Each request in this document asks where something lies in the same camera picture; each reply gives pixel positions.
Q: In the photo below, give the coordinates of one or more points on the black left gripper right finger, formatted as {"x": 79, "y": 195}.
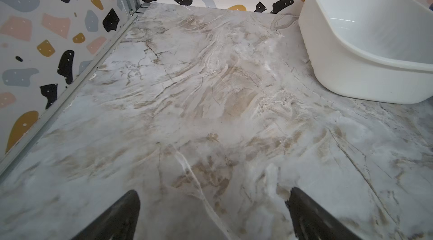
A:
{"x": 312, "y": 222}

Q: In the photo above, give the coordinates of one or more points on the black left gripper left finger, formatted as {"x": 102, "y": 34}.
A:
{"x": 118, "y": 222}

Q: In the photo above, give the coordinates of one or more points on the white storage box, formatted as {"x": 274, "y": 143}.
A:
{"x": 378, "y": 50}

